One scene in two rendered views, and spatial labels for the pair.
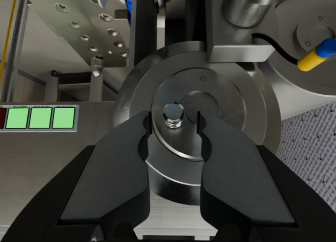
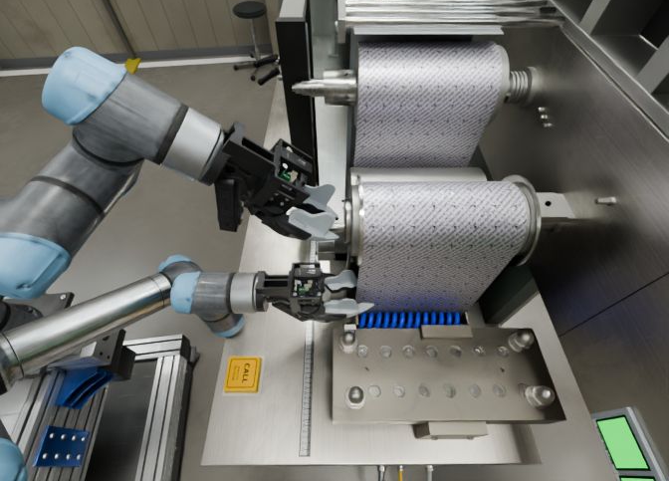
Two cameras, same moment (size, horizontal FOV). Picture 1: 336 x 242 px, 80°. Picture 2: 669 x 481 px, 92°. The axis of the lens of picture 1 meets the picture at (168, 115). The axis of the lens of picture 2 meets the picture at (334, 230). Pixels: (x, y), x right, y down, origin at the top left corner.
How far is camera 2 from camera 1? 50 cm
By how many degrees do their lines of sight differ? 81
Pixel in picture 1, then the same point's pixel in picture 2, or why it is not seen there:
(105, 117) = (586, 356)
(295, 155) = (440, 136)
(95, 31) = (458, 370)
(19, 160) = not seen: outside the picture
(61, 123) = (629, 446)
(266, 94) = not seen: hidden behind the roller
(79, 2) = (414, 368)
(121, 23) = (427, 331)
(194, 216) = (619, 124)
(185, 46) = not seen: hidden behind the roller
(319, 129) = (405, 150)
